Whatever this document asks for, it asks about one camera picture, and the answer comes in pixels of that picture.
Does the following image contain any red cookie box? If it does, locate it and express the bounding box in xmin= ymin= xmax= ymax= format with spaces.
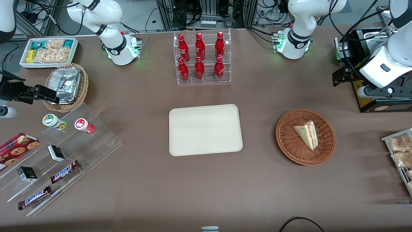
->
xmin=0 ymin=132 xmax=40 ymax=171

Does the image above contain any black left wrist camera bracket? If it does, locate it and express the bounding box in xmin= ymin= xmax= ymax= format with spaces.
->
xmin=367 ymin=77 xmax=412 ymax=99

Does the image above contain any grey wire rack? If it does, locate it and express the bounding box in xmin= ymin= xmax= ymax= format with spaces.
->
xmin=381 ymin=128 xmax=412 ymax=197

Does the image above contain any triangular sandwich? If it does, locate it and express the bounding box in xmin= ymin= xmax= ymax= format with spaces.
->
xmin=292 ymin=120 xmax=319 ymax=151

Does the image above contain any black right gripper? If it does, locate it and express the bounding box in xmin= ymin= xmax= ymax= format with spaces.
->
xmin=0 ymin=71 xmax=61 ymax=105

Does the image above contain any black yellow food warmer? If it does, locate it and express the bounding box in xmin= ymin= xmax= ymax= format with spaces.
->
xmin=334 ymin=27 xmax=412 ymax=113

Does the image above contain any Snickers chocolate bar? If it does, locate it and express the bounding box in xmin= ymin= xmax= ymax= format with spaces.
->
xmin=50 ymin=160 xmax=81 ymax=184
xmin=17 ymin=185 xmax=52 ymax=210

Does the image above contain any clear acrylic stepped display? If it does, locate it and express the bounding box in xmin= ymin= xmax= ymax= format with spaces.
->
xmin=0 ymin=103 xmax=123 ymax=217

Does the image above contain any black cable loop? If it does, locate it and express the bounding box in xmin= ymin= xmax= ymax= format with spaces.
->
xmin=278 ymin=217 xmax=326 ymax=232

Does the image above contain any silver foil container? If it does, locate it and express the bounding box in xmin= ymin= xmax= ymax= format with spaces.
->
xmin=48 ymin=67 xmax=81 ymax=104

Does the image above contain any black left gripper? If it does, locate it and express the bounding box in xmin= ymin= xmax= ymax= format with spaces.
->
xmin=332 ymin=66 xmax=361 ymax=87

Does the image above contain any green label lidded cup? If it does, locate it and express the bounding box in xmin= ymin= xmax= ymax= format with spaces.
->
xmin=42 ymin=114 xmax=67 ymax=131

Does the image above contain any clear acrylic bottle rack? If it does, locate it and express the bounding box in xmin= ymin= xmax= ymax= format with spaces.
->
xmin=173 ymin=29 xmax=232 ymax=85

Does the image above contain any beige plastic tray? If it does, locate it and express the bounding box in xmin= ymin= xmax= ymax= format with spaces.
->
xmin=169 ymin=104 xmax=243 ymax=157

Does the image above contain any red cola bottle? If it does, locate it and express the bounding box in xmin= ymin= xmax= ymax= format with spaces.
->
xmin=178 ymin=57 xmax=190 ymax=82
xmin=194 ymin=56 xmax=205 ymax=81
xmin=195 ymin=32 xmax=206 ymax=61
xmin=178 ymin=34 xmax=191 ymax=62
xmin=215 ymin=31 xmax=225 ymax=60
xmin=214 ymin=56 xmax=225 ymax=81

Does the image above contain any dark brown wicker basket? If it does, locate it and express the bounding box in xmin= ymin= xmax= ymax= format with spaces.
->
xmin=276 ymin=109 xmax=337 ymax=166

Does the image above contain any red label lidded cup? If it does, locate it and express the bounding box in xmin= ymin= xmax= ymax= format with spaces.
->
xmin=74 ymin=118 xmax=96 ymax=134

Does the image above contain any white plastic snack bin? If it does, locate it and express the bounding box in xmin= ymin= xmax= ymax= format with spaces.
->
xmin=19 ymin=37 xmax=79 ymax=69

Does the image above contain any large clear snack bag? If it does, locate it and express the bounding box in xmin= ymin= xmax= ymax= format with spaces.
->
xmin=33 ymin=47 xmax=71 ymax=63

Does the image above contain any clear bag of pastry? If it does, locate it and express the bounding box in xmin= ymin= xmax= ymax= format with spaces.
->
xmin=388 ymin=133 xmax=412 ymax=152
xmin=391 ymin=151 xmax=412 ymax=169

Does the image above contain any light brown wicker basket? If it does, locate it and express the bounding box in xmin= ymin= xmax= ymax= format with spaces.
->
xmin=42 ymin=63 xmax=89 ymax=113

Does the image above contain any small clear snack bag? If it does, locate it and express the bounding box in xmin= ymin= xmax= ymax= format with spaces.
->
xmin=45 ymin=39 xmax=65 ymax=50

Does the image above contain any small black box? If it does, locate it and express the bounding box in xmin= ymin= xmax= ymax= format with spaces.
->
xmin=16 ymin=166 xmax=38 ymax=183
xmin=47 ymin=145 xmax=66 ymax=162

